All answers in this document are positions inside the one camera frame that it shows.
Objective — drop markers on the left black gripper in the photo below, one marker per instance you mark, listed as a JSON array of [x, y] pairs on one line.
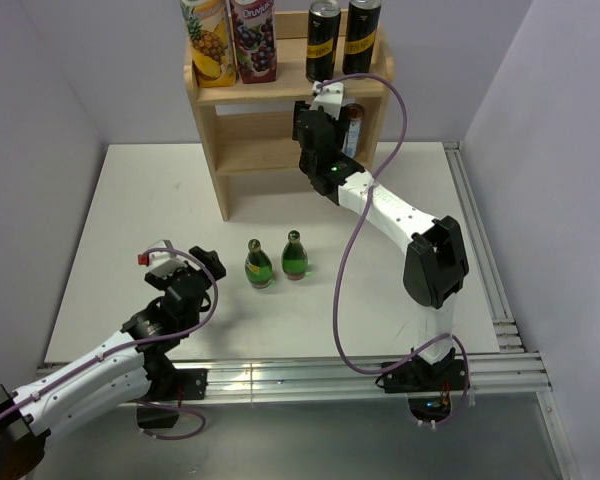
[[210, 259]]

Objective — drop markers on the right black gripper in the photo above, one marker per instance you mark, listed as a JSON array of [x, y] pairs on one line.
[[341, 125]]

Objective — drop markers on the silver energy can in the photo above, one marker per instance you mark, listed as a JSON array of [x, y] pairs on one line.
[[352, 137]]

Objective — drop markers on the black yellow tonic can front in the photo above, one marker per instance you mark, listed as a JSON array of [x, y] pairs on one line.
[[322, 36]]

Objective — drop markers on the black yellow tonic can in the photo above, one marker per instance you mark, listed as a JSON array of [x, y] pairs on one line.
[[322, 36], [362, 24]]

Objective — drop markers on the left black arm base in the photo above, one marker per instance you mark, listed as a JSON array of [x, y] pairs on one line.
[[162, 406]]

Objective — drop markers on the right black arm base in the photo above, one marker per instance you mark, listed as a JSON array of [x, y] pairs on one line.
[[435, 392]]

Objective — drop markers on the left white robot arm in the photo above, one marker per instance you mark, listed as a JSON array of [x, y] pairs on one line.
[[130, 366]]

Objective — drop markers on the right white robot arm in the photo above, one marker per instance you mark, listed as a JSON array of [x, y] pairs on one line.
[[435, 259]]

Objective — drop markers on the wooden three-tier shelf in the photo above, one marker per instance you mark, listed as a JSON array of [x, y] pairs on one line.
[[247, 128]]

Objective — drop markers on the left green glass bottle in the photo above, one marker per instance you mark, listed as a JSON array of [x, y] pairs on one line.
[[258, 266]]

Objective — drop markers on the green glass bottle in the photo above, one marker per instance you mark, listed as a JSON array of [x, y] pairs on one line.
[[258, 266], [294, 257]]

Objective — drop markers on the right green glass bottle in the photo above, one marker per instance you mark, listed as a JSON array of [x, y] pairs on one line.
[[294, 257]]

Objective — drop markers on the grape juice carton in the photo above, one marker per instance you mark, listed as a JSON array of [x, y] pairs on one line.
[[254, 40]]

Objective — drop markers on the pineapple juice carton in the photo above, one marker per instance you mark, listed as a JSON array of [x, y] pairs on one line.
[[207, 25]]

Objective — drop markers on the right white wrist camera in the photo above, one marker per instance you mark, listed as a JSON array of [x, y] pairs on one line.
[[328, 98]]

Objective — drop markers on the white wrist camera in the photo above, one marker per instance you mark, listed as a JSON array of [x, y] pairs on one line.
[[162, 262], [328, 98]]

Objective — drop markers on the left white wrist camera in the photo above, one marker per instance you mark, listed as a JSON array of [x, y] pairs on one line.
[[162, 262]]

